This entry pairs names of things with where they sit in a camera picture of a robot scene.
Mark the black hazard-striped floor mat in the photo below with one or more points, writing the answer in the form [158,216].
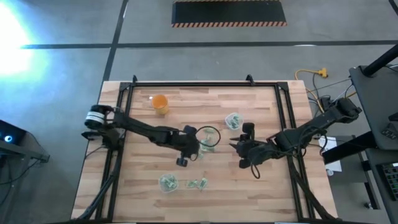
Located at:
[228,12]

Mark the white paper sheet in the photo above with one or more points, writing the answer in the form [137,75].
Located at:
[332,155]

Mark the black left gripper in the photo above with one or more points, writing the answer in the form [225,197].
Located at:
[186,144]

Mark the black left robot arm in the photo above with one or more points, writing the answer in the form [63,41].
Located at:
[140,127]

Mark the black desk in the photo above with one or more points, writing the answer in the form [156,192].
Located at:
[376,102]

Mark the yellow cup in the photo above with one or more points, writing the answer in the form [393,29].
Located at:
[160,104]

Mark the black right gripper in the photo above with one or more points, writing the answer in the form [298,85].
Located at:
[255,149]

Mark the black device with blue light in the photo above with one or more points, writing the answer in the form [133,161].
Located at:
[15,137]

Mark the black power adapter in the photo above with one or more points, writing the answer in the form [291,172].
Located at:
[325,102]

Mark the black pole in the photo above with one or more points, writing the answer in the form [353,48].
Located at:
[382,60]

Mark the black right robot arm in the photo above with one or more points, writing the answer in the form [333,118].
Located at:
[311,127]

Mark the black table frame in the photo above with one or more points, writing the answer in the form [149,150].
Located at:
[202,84]

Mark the black remote control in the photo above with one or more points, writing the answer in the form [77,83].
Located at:
[390,132]

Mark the clear plastic bowl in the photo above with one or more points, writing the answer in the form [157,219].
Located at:
[161,186]

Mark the black keyboard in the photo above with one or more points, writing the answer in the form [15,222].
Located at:
[391,180]

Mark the small clear plastic container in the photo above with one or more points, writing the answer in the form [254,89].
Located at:
[227,119]

